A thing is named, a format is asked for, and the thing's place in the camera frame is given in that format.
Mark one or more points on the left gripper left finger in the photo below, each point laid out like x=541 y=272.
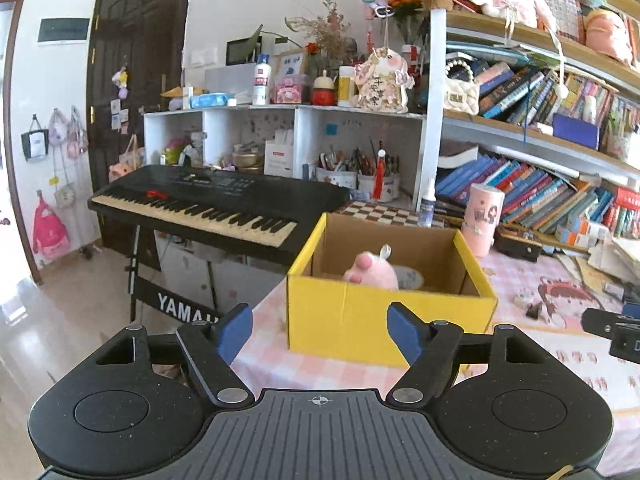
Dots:
x=209 y=349

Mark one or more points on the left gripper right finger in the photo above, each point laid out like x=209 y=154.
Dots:
x=430 y=349

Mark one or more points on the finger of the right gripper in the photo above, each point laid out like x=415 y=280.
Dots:
x=599 y=322

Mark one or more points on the stack of loose papers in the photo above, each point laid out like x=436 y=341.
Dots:
x=618 y=257

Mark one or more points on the pink checkered desk mat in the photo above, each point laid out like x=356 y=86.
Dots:
x=469 y=406

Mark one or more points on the black binder clip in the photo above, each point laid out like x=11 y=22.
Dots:
x=534 y=310

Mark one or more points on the white red small box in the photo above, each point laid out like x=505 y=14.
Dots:
x=524 y=299

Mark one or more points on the pink plush toy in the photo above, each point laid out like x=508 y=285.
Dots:
x=373 y=270

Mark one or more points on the yellow cardboard box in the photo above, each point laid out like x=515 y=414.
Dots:
x=333 y=319

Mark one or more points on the brown black pencil sharpener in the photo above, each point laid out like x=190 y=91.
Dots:
x=517 y=244

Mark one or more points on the red book box set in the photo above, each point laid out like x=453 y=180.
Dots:
x=627 y=199

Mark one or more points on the white spray bottle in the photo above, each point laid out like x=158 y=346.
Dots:
x=427 y=205

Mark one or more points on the wooden chess board box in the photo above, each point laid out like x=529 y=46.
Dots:
x=379 y=213

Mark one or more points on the black Yamaha keyboard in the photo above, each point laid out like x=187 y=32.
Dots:
x=264 y=217

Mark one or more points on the pink cylindrical canister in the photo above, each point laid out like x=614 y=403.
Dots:
x=482 y=216

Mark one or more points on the red tassel charm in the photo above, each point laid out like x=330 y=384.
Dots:
x=379 y=175

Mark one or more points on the dark blue storage box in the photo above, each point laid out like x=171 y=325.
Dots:
x=576 y=131

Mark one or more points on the white quilted handbag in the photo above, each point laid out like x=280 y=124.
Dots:
x=461 y=95

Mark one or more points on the white lotion bottle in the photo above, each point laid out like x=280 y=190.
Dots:
x=262 y=75

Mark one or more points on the pink floral ornament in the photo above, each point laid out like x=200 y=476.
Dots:
x=383 y=82

